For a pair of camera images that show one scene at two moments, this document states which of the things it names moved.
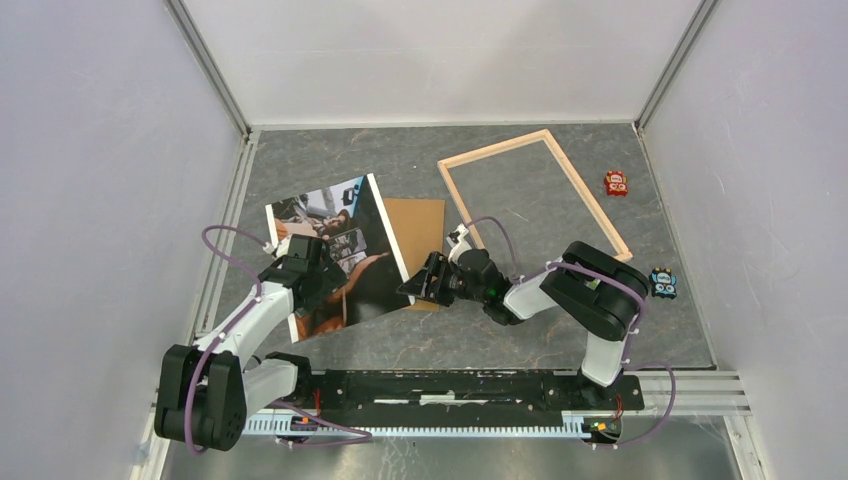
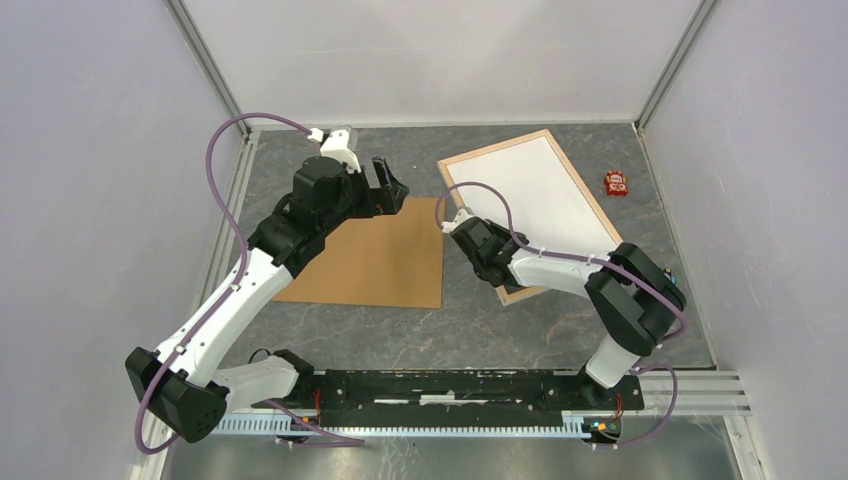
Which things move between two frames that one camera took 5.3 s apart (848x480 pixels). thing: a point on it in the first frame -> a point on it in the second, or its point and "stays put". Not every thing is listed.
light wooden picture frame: [620, 249] stays put
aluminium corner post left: [209, 63] stays put
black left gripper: [333, 278] -> [385, 200]
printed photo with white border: [353, 220] -> [547, 205]
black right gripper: [419, 285] -> [494, 228]
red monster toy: [616, 183] stays put
